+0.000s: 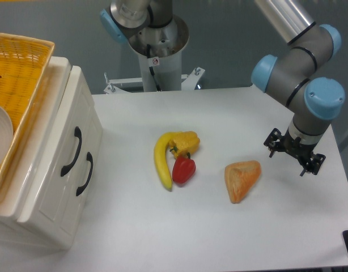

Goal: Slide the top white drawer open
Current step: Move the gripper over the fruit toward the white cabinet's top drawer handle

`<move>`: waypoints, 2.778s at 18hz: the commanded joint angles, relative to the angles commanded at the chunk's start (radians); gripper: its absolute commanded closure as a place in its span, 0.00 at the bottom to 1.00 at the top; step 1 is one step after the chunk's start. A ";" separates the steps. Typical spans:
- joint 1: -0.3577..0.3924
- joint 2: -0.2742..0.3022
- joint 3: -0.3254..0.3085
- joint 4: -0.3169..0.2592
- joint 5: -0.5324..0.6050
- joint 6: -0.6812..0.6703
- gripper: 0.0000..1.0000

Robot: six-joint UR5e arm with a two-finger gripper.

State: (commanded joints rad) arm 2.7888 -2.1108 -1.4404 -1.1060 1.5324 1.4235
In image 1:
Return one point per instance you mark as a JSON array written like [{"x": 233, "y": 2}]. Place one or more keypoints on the white drawer cabinet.
[{"x": 22, "y": 171}]

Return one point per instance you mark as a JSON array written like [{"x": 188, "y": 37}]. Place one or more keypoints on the red bell pepper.
[{"x": 183, "y": 170}]

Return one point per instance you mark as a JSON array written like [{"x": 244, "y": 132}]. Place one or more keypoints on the yellow banana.
[{"x": 160, "y": 161}]

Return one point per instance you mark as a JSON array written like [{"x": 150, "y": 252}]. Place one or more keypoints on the black drawer handle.
[
  {"x": 87, "y": 174},
  {"x": 71, "y": 150}
]

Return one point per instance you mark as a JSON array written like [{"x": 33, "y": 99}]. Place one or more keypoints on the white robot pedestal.
[{"x": 159, "y": 52}]

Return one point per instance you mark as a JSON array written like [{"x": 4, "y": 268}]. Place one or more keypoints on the orange triangular bread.
[{"x": 240, "y": 177}]

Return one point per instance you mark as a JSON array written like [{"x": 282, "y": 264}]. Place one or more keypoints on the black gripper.
[{"x": 310, "y": 162}]

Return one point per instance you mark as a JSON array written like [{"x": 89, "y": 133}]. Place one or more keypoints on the black top drawer handle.
[{"x": 71, "y": 150}]

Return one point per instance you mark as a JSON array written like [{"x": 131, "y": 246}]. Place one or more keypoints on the white plate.
[{"x": 6, "y": 133}]

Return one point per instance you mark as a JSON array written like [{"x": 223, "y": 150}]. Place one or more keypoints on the black bottom drawer handle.
[{"x": 87, "y": 174}]

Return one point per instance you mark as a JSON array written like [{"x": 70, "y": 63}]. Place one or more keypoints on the yellow woven basket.
[{"x": 23, "y": 61}]

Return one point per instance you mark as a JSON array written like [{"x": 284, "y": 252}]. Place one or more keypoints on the yellow bell pepper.
[{"x": 183, "y": 143}]

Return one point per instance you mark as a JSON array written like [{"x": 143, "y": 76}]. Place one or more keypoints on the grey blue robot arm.
[{"x": 315, "y": 103}]

